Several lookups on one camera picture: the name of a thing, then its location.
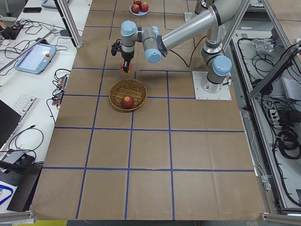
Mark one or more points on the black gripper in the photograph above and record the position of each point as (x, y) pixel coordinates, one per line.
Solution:
(127, 56)

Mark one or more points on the red yellow apple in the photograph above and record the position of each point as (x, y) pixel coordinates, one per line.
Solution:
(125, 68)

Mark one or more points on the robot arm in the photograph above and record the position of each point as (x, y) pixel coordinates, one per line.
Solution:
(202, 5)
(156, 46)

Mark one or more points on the woven wicker basket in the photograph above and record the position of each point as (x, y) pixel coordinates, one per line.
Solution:
(131, 87)

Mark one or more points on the dark red apple in basket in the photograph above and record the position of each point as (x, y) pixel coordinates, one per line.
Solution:
(127, 102)

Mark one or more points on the light blue plate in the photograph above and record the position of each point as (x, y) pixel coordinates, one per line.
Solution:
(139, 14)

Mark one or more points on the red apple on plate front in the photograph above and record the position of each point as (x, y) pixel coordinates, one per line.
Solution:
(135, 8)

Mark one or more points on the red apple on plate back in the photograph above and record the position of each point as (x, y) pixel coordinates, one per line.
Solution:
(138, 2)

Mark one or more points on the blue teach pendant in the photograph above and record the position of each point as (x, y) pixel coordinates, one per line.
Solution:
(36, 60)

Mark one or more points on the white keyboard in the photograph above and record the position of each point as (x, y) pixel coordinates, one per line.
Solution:
(24, 104)

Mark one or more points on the black phone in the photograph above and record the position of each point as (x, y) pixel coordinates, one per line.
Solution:
(32, 9)

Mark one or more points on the black laptop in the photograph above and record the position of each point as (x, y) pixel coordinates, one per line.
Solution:
(9, 120)

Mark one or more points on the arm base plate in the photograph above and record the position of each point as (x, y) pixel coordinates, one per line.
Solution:
(188, 16)
(211, 94)

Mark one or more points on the aluminium frame post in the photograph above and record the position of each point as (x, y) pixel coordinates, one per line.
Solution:
(69, 23)

